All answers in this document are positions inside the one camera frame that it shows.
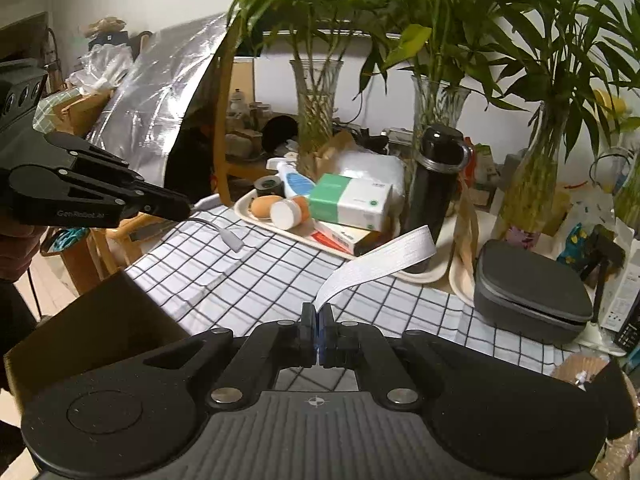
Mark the white plastic bag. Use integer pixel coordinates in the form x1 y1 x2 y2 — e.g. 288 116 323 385
330 150 406 186

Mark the person's left hand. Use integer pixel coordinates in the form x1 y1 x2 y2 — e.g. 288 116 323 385
0 226 48 281

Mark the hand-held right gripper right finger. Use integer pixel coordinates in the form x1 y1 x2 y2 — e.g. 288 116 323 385
320 306 481 407

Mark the grey lanyard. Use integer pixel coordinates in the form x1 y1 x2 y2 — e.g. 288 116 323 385
187 199 246 253

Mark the brown cardboard box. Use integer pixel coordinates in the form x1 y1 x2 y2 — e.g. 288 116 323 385
2 270 193 401

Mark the grey zip case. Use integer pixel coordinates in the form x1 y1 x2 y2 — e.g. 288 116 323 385
472 239 595 345

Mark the blue patterned packet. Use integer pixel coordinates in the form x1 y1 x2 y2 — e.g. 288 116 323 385
556 222 593 266

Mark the black thermos bottle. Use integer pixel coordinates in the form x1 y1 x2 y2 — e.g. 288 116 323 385
400 124 473 275

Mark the brown paper bag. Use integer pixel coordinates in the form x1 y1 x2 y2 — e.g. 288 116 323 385
312 132 361 181

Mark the clear plastic bag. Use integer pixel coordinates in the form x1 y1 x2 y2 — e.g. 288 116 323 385
67 42 135 92

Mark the black stand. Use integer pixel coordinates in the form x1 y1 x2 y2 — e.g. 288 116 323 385
580 224 626 311

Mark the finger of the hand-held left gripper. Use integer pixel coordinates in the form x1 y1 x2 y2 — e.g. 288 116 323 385
52 169 195 227
45 132 146 183

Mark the black round object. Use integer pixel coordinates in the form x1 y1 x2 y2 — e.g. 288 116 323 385
261 116 301 155

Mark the white elastic band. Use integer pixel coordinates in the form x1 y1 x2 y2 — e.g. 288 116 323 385
315 225 437 311

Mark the white checked tablecloth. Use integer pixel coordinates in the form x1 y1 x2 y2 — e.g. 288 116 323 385
124 207 613 391

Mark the glass jar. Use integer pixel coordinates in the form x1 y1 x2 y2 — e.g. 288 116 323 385
248 101 274 133

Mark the glass vase with bamboo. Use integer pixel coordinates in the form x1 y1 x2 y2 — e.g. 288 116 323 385
612 110 640 231
200 0 401 178
475 0 640 243
350 0 531 171

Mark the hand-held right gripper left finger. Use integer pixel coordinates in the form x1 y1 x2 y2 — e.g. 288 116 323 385
142 304 319 406

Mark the orange mango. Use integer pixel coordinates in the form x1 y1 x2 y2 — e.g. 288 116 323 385
250 196 286 221

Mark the brown carton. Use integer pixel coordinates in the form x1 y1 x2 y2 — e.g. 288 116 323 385
50 87 118 136

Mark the green white tissue pack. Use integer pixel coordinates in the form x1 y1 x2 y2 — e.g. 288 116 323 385
307 174 395 233

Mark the yellow paper bag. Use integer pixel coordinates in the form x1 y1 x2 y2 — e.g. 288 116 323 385
450 180 482 281

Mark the black tape roll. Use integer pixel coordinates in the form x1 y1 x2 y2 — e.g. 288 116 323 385
254 176 283 200

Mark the white carton box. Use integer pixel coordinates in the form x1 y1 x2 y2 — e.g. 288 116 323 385
595 247 640 343

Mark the teal patterned bag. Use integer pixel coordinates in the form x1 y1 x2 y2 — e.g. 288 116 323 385
41 227 92 258

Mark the wooden shelf unit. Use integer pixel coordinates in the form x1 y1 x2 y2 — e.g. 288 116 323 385
212 55 301 196

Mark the silver reflective sheet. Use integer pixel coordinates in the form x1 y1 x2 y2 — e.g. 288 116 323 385
85 12 236 196

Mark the cream tray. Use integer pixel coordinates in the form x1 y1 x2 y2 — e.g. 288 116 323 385
234 187 401 261
400 250 478 306

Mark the white round jar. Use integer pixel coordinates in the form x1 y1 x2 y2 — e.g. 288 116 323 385
270 196 311 231

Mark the white blue spray bottle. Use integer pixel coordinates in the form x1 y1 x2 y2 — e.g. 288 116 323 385
266 157 316 200

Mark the white flat box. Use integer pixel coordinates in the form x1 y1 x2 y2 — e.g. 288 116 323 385
312 220 396 260

